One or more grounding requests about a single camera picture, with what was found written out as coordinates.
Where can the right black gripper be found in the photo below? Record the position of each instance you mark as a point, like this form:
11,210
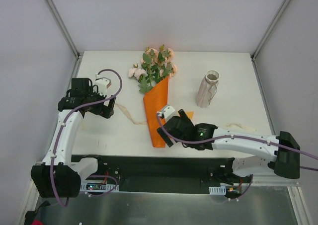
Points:
171,129

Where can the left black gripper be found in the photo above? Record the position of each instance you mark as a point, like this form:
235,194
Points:
105,108

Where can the cream printed ribbon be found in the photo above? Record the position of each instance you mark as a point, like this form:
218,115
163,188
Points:
235,126

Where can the pink flower stem three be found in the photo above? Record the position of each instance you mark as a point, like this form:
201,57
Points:
139,74

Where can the pink flower stem two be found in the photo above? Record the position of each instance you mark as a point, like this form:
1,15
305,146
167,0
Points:
150,64

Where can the pink flower stem one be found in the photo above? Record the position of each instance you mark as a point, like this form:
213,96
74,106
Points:
165,55

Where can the pink flower stem four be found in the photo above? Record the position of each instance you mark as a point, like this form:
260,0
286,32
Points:
167,70

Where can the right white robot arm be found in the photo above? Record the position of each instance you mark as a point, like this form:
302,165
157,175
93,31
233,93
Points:
279,153

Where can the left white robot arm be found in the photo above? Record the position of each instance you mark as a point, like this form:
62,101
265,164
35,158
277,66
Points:
56,175

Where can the white ribbed ceramic vase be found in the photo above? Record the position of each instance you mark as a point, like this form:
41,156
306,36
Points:
207,89

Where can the left controller board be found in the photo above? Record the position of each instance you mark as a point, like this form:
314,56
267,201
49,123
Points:
98,188

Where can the controller board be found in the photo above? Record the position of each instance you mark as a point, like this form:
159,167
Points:
98,188
223,190

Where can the right controller board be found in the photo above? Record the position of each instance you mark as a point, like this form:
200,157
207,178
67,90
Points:
223,190

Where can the red object bottom left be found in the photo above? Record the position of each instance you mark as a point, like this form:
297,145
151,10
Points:
37,222

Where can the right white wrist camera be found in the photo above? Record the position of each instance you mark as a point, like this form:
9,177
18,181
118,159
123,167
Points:
167,112

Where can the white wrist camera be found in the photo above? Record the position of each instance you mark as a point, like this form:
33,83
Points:
167,112
103,84

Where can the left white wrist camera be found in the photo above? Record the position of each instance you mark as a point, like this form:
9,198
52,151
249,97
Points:
103,84

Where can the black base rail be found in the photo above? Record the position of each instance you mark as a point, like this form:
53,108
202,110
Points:
167,174

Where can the left aluminium frame post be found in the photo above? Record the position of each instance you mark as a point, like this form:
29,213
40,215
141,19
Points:
62,27

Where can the aluminium frame post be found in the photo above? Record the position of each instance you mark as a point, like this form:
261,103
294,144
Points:
271,27
62,27

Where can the right aluminium frame post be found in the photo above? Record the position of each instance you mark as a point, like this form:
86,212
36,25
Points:
271,27

